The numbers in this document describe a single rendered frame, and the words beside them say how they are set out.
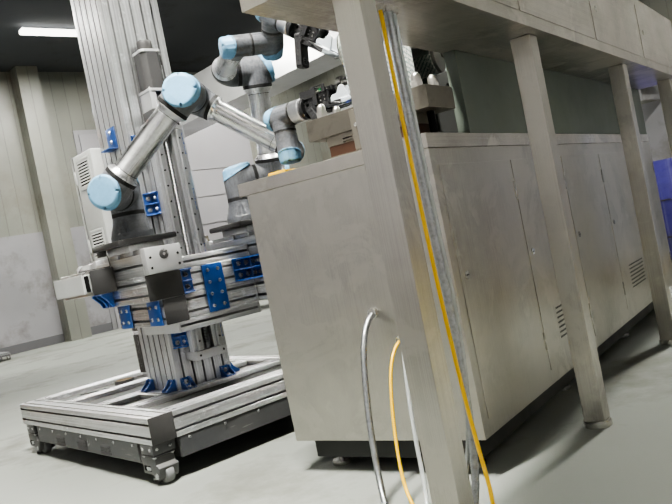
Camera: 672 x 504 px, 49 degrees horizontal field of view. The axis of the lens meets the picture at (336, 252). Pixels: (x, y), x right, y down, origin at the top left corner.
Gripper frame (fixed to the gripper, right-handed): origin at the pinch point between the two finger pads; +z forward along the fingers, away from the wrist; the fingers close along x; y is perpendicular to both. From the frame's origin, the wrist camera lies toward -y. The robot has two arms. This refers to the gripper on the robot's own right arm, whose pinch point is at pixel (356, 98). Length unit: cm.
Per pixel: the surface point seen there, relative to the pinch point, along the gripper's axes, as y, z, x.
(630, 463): -109, 65, -14
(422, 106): -11.6, 31.6, -20.0
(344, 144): -15.3, 4.7, -18.8
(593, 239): -61, 34, 95
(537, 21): 7, 55, 13
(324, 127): -9.2, -0.1, -20.0
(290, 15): 5, 33, -73
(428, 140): -21.2, 34.0, -25.2
